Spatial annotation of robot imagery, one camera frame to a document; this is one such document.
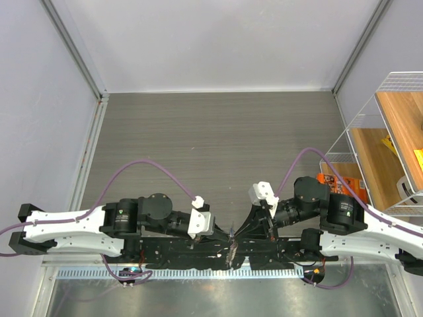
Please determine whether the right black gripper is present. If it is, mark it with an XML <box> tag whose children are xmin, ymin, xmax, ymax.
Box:
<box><xmin>233</xmin><ymin>197</ymin><xmax>321</xmax><ymax>240</ymax></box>

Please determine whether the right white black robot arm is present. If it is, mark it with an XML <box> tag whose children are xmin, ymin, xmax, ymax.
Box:
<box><xmin>235</xmin><ymin>176</ymin><xmax>422</xmax><ymax>275</ymax></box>

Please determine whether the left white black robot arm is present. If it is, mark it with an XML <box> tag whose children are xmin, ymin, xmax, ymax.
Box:
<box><xmin>9</xmin><ymin>193</ymin><xmax>229</xmax><ymax>263</ymax></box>

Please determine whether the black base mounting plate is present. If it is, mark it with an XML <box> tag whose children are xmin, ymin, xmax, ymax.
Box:
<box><xmin>106</xmin><ymin>237</ymin><xmax>321</xmax><ymax>271</ymax></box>

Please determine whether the orange snack box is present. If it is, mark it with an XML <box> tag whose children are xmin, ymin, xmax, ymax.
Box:
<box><xmin>316</xmin><ymin>173</ymin><xmax>369</xmax><ymax>203</ymax></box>

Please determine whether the white device on shelf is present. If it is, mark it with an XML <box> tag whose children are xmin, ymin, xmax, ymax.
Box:
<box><xmin>397</xmin><ymin>176</ymin><xmax>418</xmax><ymax>205</ymax></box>

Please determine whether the yellow packet on shelf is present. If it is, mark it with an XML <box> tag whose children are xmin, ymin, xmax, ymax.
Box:
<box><xmin>381</xmin><ymin>135</ymin><xmax>398</xmax><ymax>157</ymax></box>

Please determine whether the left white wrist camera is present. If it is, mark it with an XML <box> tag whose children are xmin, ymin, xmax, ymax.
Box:
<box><xmin>187</xmin><ymin>195</ymin><xmax>215</xmax><ymax>239</ymax></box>

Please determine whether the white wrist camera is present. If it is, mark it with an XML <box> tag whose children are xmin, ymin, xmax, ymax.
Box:
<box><xmin>248</xmin><ymin>182</ymin><xmax>279</xmax><ymax>218</ymax></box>
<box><xmin>187</xmin><ymin>195</ymin><xmax>215</xmax><ymax>239</ymax></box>

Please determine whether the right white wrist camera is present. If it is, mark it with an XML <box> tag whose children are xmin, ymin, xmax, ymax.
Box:
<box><xmin>248</xmin><ymin>182</ymin><xmax>279</xmax><ymax>218</ymax></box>

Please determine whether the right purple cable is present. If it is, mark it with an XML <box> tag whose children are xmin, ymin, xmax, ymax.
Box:
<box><xmin>276</xmin><ymin>147</ymin><xmax>423</xmax><ymax>237</ymax></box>

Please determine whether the white slotted cable duct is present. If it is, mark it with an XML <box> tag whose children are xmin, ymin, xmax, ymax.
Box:
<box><xmin>56</xmin><ymin>266</ymin><xmax>303</xmax><ymax>280</ymax></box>

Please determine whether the white wire shelf rack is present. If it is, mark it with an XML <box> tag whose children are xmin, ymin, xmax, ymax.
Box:
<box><xmin>326</xmin><ymin>71</ymin><xmax>422</xmax><ymax>225</ymax></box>

